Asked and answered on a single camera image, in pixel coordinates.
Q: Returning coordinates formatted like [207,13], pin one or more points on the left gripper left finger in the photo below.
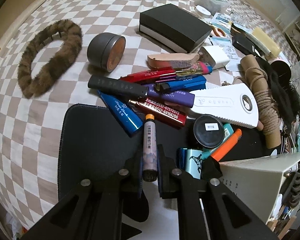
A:
[93,209]

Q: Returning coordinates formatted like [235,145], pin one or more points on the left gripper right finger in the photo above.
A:
[207,209]

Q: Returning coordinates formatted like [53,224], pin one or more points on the purple patterned lighter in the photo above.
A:
[149,153]

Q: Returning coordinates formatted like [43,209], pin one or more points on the white storage box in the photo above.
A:
[257,182]

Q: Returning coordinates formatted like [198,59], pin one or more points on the orange lighter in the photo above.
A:
[225,147]

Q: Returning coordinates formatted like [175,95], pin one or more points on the black white mouse pad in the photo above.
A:
[93,146]

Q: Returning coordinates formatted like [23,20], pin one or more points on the round black tin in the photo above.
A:
[208,131]

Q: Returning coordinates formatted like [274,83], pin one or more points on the blue lighter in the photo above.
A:
[188,84]
[126,117]

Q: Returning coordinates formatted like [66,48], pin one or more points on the red lighter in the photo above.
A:
[161,112]
[149,76]

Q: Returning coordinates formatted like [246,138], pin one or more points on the white scraper tool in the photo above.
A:
[234,104]

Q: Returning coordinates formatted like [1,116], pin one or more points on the black long lighter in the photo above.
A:
[114,86]

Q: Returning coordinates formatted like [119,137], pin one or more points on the black hair wig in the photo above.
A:
[283,91]

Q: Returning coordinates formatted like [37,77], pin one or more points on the pink leather case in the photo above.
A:
[174,60]

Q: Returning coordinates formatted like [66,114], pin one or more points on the white power adapter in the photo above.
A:
[213,56]

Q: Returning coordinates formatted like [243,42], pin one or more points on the grey round tin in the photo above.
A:
[105,51]

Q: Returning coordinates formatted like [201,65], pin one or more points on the black flat gift box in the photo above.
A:
[174,27]

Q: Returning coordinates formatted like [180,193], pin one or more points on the clear plastic container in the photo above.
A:
[213,6]

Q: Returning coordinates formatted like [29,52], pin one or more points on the cardboard tube with rope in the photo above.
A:
[268,114]

